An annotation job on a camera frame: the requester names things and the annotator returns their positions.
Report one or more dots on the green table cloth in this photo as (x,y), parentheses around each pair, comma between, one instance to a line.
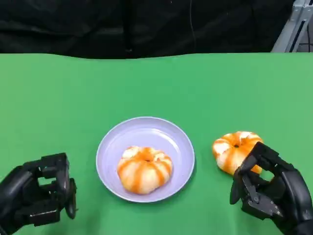
(156,85)

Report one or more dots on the aluminium frame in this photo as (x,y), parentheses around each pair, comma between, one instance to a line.
(293,24)

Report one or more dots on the orange white toy bread roll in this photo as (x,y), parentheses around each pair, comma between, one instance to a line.
(144,171)
(227,151)

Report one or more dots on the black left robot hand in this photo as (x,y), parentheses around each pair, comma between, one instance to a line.
(14,195)

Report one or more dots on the lilac plate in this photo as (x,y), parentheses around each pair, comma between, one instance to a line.
(146,132)

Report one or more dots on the black backdrop cloth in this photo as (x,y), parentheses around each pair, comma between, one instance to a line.
(73,24)

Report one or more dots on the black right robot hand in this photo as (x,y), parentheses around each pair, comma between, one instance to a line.
(293,195)

